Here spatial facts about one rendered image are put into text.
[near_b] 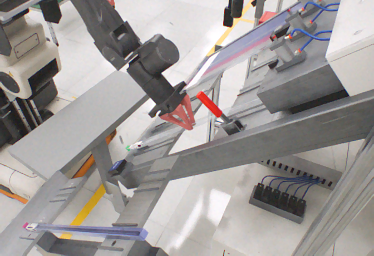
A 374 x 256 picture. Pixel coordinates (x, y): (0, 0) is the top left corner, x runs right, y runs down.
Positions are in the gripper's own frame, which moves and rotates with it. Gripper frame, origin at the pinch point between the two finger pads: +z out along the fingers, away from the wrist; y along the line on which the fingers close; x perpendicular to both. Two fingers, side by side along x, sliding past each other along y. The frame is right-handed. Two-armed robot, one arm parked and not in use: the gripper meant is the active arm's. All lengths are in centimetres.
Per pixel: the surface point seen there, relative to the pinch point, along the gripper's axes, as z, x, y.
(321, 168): 44, -6, 25
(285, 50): -6.3, -30.6, -1.0
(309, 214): 47.2, -2.8, 9.4
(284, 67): -3.8, -28.9, -1.4
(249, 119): 2.4, -17.3, -2.9
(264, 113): 2.4, -20.9, -2.8
